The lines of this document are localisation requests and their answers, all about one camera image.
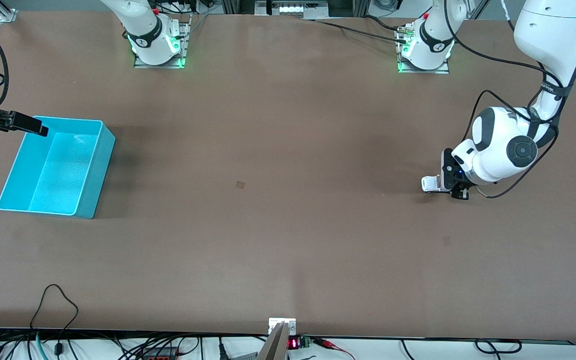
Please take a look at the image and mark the cyan plastic bin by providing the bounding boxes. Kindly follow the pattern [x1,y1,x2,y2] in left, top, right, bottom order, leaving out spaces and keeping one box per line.
[0,116,116,220]

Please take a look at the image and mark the red black clip leads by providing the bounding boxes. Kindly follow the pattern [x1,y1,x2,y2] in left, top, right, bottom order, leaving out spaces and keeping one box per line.
[313,337,356,360]

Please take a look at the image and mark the silver control unit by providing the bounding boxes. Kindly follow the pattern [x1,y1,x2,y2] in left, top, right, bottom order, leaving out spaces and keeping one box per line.
[254,0,329,20]

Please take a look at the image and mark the aluminium frame corner extrusion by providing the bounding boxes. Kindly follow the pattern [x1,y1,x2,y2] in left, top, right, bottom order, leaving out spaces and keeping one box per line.
[0,0,19,23]

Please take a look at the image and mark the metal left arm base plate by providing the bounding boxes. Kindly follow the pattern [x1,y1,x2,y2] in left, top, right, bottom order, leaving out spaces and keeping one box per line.
[397,25,450,75]

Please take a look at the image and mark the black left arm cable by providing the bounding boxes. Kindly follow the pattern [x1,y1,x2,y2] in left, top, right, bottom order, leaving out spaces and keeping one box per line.
[443,0,576,199]

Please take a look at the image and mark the black coiled cable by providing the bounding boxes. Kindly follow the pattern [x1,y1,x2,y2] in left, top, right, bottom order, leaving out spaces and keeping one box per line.
[474,338,523,355]

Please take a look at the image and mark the thick black table cable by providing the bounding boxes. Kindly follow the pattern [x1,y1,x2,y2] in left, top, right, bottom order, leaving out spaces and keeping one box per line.
[313,15,410,44]

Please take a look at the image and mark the thin black looped cable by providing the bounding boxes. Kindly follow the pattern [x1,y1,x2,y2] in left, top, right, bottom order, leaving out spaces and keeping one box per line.
[29,284,80,357]

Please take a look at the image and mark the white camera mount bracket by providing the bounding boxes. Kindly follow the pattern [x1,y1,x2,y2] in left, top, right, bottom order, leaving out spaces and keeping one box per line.
[268,318,297,335]

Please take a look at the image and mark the grey aluminium camera bar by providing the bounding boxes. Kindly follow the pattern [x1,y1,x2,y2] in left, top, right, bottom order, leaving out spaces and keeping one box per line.
[257,322,289,360]

